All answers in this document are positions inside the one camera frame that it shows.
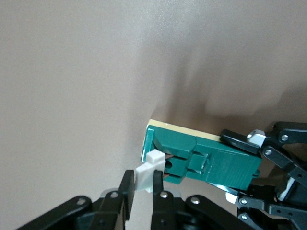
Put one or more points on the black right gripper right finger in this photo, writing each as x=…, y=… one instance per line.
x=168, y=213

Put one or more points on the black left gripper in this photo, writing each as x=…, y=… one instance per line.
x=297, y=194

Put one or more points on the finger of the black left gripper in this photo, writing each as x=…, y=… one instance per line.
x=239, y=142

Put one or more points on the brown paper table cover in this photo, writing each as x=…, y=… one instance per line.
x=72, y=72

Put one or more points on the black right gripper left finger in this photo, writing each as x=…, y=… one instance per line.
x=108, y=210

